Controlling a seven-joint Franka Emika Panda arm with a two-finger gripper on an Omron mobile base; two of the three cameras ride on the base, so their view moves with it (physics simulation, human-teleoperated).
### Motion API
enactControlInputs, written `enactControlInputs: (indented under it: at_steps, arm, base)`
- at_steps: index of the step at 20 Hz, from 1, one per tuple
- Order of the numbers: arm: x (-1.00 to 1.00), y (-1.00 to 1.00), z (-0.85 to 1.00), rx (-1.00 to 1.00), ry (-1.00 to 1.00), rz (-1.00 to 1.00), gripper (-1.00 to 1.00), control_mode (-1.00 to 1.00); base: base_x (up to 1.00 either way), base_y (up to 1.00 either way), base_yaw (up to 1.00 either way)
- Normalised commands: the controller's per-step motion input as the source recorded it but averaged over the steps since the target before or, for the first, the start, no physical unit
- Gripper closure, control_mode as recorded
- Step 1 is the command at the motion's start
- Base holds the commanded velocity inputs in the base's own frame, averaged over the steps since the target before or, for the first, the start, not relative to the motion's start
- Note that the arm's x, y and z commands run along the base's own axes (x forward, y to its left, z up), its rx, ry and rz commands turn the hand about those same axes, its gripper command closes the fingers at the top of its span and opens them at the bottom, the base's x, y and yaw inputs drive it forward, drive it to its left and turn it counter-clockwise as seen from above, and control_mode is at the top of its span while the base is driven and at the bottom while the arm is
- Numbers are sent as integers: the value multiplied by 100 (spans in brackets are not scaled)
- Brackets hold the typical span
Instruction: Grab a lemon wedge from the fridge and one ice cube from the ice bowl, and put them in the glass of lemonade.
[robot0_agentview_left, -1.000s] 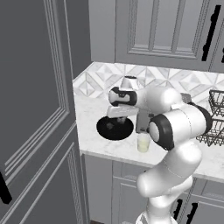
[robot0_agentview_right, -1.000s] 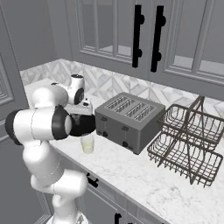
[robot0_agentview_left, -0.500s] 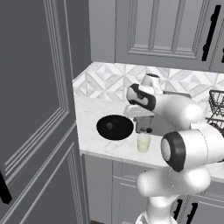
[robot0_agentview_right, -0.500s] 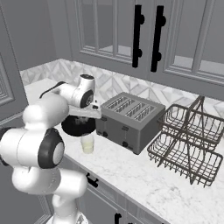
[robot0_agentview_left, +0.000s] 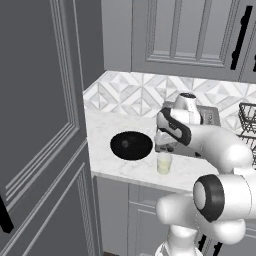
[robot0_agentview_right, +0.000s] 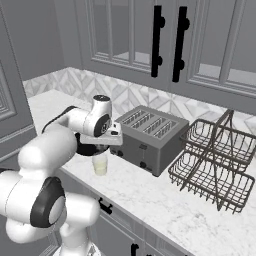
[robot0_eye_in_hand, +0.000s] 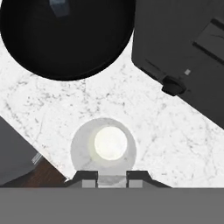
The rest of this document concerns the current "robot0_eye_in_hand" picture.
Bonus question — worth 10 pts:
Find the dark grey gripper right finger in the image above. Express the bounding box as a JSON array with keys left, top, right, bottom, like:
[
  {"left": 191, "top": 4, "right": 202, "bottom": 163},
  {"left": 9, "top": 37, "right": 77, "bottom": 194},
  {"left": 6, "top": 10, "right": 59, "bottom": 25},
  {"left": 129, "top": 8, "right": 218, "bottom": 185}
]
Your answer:
[{"left": 126, "top": 171, "right": 172, "bottom": 189}]

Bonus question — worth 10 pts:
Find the dark grey cabinet front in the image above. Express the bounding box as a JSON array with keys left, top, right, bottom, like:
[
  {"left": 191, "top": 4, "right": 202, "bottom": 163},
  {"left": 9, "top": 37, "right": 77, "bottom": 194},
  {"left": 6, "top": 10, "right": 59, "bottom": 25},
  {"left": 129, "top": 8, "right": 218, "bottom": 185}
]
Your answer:
[{"left": 0, "top": 115, "right": 40, "bottom": 186}]

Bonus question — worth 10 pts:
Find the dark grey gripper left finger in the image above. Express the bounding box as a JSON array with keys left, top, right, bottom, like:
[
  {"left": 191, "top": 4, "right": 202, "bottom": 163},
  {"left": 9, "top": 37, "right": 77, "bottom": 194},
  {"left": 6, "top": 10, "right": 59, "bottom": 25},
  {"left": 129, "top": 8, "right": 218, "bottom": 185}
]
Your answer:
[{"left": 64, "top": 171, "right": 99, "bottom": 189}]

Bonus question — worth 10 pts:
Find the silver cabinet handle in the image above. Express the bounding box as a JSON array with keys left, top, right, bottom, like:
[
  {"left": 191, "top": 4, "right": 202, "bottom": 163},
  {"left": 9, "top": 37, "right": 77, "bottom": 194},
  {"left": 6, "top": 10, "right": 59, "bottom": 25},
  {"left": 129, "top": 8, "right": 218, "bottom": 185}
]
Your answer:
[{"left": 31, "top": 152, "right": 43, "bottom": 165}]

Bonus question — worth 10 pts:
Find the glass of lemonade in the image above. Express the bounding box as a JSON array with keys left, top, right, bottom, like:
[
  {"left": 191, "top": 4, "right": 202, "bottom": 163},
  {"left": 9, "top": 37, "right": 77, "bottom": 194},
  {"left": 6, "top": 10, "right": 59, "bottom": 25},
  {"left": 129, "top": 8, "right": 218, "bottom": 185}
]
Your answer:
[{"left": 70, "top": 117, "right": 137, "bottom": 188}]

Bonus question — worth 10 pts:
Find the black toaster lever knob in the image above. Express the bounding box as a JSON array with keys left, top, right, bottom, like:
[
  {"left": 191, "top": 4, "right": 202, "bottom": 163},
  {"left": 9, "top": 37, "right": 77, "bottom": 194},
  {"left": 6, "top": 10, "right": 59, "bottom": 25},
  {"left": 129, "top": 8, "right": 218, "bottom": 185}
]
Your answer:
[{"left": 161, "top": 75, "right": 187, "bottom": 97}]

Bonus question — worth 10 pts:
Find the black ice bowl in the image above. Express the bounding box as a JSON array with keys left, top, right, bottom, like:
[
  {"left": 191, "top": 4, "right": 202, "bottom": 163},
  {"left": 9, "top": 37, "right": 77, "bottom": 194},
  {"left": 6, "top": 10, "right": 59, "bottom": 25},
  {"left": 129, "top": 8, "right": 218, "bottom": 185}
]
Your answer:
[{"left": 0, "top": 0, "right": 137, "bottom": 81}]

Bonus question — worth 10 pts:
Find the black toaster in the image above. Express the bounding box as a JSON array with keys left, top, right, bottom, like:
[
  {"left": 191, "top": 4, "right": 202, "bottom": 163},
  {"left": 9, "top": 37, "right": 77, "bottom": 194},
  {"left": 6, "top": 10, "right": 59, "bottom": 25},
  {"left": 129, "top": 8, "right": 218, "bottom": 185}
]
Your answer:
[{"left": 130, "top": 0, "right": 224, "bottom": 130}]

